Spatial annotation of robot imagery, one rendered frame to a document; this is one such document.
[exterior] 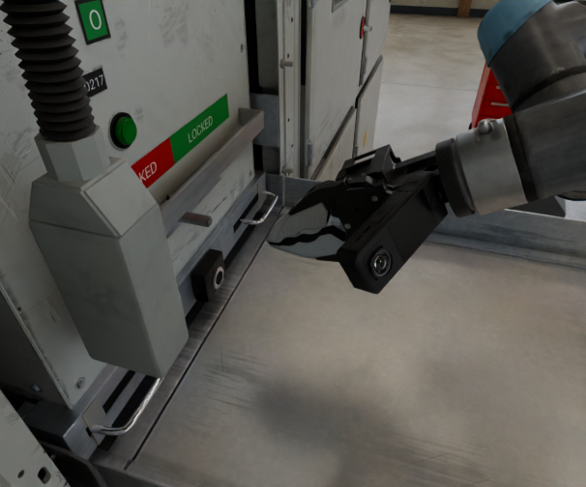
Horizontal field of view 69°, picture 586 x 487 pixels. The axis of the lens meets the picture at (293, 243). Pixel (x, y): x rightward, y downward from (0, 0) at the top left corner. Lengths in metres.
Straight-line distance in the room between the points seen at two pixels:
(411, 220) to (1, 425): 0.33
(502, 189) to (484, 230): 0.44
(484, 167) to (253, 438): 0.36
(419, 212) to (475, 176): 0.05
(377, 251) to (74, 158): 0.22
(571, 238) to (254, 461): 0.61
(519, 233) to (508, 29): 0.40
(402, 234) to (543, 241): 0.50
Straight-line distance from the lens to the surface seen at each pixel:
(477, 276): 0.74
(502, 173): 0.37
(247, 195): 0.74
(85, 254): 0.30
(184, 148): 0.55
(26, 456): 0.39
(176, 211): 0.47
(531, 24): 0.52
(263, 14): 0.76
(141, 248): 0.30
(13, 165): 0.37
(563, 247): 0.85
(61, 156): 0.28
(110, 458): 0.54
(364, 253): 0.34
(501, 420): 0.58
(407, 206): 0.37
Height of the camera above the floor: 1.30
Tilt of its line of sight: 38 degrees down
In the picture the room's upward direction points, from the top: straight up
